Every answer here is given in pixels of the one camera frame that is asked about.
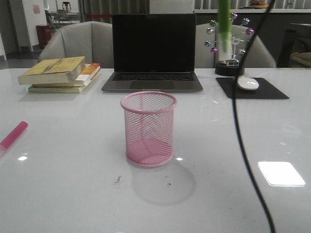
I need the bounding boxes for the bottom yellow book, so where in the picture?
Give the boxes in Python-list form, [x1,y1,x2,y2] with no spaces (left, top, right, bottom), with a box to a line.
[28,75,101,94]

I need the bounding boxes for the white computer mouse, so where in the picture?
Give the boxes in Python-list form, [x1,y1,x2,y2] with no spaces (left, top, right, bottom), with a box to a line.
[237,76,259,91]

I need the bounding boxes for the pink marker pen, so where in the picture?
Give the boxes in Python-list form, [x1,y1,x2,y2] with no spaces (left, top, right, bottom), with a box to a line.
[0,121,28,151]

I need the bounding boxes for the black mouse pad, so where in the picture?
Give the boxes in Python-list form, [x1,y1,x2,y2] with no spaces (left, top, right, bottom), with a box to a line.
[216,77,289,100]

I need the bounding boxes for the right grey chair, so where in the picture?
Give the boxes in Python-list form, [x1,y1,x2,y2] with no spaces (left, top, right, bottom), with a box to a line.
[195,23,276,68]

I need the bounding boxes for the pink mesh pen holder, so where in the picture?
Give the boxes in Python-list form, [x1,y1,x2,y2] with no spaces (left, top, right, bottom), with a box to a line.
[120,91,177,167]

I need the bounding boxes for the ferris wheel desk ornament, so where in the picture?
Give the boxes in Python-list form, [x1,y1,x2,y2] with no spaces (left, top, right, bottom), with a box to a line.
[204,12,254,76]

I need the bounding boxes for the green marker pen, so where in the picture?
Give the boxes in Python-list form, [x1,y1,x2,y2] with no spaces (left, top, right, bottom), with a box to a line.
[217,0,231,52]

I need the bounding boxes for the middle orange book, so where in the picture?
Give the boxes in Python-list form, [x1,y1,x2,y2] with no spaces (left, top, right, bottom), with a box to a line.
[33,63,101,87]

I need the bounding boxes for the black cable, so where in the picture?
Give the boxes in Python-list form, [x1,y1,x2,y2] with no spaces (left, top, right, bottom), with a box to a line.
[232,0,277,233]

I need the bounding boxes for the left grey chair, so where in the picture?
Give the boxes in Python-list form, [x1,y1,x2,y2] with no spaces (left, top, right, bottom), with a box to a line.
[38,21,114,68]

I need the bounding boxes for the red trash bin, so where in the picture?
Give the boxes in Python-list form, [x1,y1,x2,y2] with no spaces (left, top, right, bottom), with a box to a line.
[36,25,52,49]

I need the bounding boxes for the fruit bowl on counter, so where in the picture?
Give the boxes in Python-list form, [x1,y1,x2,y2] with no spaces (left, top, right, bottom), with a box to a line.
[250,0,269,9]

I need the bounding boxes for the grey laptop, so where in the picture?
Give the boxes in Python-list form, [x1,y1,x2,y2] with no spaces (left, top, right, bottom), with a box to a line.
[102,14,203,93]

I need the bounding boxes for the grey chair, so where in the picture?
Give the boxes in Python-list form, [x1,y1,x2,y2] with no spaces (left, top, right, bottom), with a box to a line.
[38,21,114,68]
[195,23,276,68]

